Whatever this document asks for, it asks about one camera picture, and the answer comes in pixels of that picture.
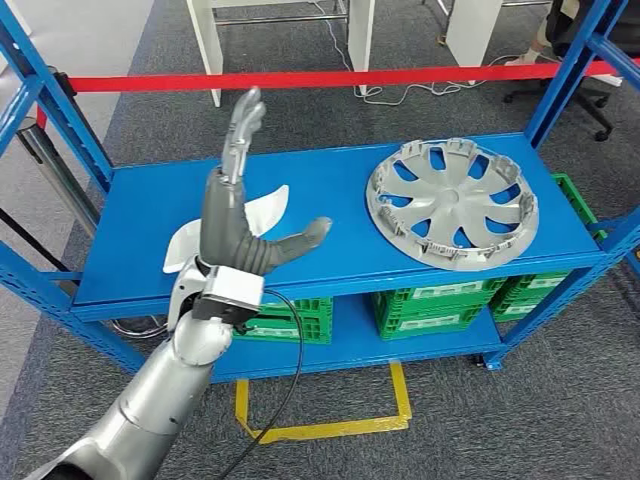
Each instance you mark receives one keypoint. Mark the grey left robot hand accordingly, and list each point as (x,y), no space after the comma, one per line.
(223,218)

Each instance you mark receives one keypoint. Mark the white curved plastic part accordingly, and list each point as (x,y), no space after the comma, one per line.
(272,205)

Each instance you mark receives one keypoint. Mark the blue metal shelf rack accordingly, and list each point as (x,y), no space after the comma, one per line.
(324,192)

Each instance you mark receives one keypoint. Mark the green plastic crate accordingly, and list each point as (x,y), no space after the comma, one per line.
(450,291)
(315,333)
(430,324)
(518,291)
(315,308)
(505,311)

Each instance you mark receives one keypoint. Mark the red barrier tape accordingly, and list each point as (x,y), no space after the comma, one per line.
(300,79)

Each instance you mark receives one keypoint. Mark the thin black bar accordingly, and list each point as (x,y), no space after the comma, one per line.
(35,242)

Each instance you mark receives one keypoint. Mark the yellow floor tape square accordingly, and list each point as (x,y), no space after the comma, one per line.
(400,397)

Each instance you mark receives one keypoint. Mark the grey wheel hubcap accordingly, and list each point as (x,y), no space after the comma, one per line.
(450,199)

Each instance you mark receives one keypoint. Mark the white desk panel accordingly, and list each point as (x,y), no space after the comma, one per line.
(472,30)

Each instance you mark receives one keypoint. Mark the person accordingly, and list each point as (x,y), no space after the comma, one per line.
(543,33)

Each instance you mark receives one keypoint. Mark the black office chair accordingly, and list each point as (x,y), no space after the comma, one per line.
(590,109)

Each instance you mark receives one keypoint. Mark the white desk with metal rail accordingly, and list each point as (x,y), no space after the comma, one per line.
(207,40)

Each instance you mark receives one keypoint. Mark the chrome stanchion post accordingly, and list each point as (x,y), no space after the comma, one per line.
(55,172)

